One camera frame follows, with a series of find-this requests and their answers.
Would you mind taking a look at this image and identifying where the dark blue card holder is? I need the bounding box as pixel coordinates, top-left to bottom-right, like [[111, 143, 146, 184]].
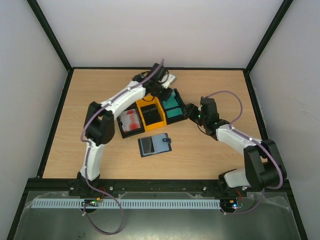
[[137, 133, 172, 158]]

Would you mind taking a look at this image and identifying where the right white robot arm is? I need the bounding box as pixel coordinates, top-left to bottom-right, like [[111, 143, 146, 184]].
[[182, 98, 287, 196]]

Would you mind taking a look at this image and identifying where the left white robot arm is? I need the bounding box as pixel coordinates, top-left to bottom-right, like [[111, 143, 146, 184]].
[[79, 63, 177, 182]]

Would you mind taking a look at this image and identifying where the teal card stack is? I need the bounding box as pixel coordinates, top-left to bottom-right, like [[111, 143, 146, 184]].
[[162, 97, 182, 119]]

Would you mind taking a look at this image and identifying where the black card stack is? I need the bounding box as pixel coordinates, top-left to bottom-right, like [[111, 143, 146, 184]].
[[140, 104, 162, 126]]

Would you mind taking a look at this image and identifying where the red white card stack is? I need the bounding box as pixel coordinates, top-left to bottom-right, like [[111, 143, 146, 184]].
[[120, 109, 141, 133]]

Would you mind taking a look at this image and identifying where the yellow bin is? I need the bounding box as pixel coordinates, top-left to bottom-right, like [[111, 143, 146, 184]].
[[135, 95, 167, 132]]

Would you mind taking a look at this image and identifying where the black bin right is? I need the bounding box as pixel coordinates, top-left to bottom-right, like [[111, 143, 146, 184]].
[[160, 88, 186, 125]]

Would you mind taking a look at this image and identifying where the black bin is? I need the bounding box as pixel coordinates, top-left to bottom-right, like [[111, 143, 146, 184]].
[[117, 107, 145, 139], [160, 88, 186, 125]]

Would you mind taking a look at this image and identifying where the black bin left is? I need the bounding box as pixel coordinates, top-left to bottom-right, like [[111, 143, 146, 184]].
[[117, 107, 145, 139]]

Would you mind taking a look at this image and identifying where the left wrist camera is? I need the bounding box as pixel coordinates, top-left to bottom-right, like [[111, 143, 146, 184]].
[[161, 73, 177, 89]]

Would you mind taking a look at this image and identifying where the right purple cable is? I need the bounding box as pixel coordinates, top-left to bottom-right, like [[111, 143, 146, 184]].
[[204, 90, 286, 216]]

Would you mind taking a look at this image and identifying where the purple cable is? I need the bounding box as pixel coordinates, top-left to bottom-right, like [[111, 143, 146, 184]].
[[204, 90, 286, 216], [79, 58, 125, 236]]

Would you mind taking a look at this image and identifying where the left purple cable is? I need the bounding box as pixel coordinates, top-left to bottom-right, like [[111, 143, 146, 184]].
[[79, 58, 125, 236]]

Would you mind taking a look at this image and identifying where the grey slotted cable duct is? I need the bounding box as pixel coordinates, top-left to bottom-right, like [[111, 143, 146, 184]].
[[31, 198, 221, 210]]

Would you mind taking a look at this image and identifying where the black mounting rail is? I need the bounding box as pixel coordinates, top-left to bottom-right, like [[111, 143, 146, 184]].
[[68, 178, 248, 197]]

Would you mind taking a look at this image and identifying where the black enclosure frame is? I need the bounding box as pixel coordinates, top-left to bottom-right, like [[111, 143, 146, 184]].
[[7, 0, 293, 240]]

